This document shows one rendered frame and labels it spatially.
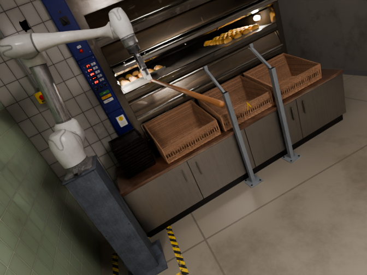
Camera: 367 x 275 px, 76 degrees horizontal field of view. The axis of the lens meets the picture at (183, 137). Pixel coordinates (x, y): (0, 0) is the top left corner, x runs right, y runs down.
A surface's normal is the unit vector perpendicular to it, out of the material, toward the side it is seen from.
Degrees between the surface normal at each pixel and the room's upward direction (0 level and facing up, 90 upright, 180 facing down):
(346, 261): 0
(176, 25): 70
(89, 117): 90
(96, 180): 90
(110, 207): 90
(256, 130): 90
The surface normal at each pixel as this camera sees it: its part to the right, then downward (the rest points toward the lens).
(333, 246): -0.36, -0.84
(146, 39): 0.20, -0.01
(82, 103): 0.35, 0.29
